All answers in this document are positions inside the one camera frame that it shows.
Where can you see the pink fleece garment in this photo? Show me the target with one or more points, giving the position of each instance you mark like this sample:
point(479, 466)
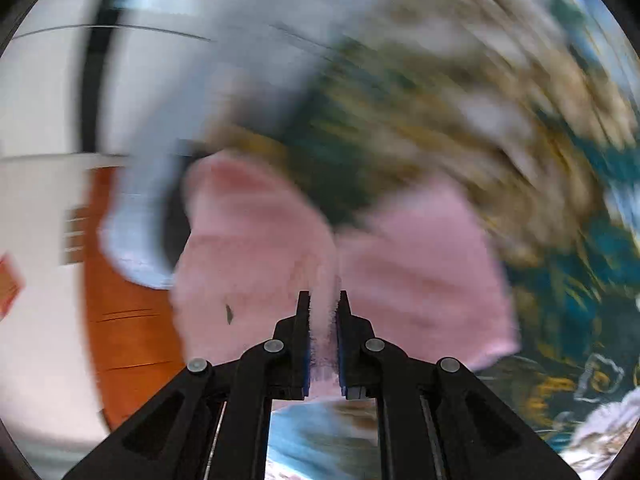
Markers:
point(250, 260)

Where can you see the red wall hanging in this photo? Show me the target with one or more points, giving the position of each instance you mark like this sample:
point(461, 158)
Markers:
point(10, 285)

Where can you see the white glossy wardrobe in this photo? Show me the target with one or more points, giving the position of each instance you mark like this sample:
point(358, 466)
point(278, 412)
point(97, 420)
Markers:
point(45, 95)

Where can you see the orange wooden headboard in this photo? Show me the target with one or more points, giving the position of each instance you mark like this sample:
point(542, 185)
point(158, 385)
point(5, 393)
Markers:
point(130, 335)

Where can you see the light blue floral quilt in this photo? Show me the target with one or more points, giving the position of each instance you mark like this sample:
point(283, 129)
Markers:
point(140, 240)

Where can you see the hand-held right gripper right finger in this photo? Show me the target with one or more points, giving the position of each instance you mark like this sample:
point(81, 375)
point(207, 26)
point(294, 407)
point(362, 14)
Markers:
point(350, 360)

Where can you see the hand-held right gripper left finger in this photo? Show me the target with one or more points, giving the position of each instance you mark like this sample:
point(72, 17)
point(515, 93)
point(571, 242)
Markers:
point(295, 360)

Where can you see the teal floral bed sheet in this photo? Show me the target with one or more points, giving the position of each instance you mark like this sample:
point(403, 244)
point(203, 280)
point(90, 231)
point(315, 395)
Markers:
point(550, 285)

